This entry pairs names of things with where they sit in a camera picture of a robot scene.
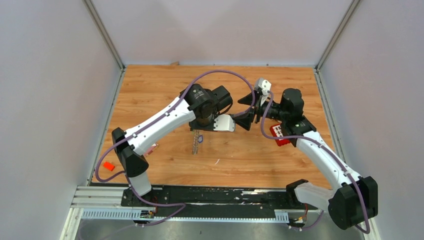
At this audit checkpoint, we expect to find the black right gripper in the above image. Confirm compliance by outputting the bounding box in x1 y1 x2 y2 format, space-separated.
237 90 288 130

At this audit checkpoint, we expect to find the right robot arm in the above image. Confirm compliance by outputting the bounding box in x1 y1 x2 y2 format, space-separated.
235 88 378 234

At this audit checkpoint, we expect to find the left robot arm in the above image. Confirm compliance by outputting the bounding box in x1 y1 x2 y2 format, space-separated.
112 83 235 207

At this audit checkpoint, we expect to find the red playing card box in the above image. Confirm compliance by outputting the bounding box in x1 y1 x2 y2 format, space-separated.
143 143 159 157

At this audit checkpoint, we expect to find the red block at table edge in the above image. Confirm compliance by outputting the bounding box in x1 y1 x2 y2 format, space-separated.
102 161 116 172

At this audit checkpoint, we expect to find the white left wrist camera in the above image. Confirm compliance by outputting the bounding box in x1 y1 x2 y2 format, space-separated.
213 114 236 132

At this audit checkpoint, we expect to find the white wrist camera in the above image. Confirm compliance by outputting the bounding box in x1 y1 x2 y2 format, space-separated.
213 114 236 132
254 77 272 106

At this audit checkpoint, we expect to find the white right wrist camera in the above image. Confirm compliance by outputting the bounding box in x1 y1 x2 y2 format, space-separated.
254 77 272 106

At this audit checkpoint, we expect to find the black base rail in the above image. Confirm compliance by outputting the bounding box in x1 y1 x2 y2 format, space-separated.
120 185 318 218

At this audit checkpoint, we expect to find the white slotted cable duct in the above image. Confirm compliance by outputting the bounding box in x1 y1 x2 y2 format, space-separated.
81 207 290 224

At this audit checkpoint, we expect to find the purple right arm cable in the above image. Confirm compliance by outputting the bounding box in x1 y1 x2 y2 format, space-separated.
259 91 371 235

